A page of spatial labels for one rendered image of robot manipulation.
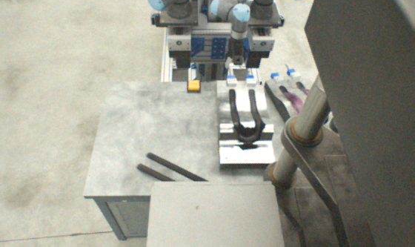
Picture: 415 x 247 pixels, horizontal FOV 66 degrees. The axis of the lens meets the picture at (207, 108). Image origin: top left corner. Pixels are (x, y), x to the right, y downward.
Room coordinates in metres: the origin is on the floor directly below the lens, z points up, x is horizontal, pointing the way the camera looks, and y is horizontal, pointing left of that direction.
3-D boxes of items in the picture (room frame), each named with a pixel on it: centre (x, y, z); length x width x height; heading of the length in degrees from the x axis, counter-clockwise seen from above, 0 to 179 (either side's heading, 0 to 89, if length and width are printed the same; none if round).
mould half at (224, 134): (0.97, -0.19, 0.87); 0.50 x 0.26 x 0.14; 5
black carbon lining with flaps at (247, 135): (0.99, -0.20, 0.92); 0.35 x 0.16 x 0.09; 5
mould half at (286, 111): (1.09, -0.54, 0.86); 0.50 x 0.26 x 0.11; 22
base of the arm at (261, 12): (1.66, -0.28, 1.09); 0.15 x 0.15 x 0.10
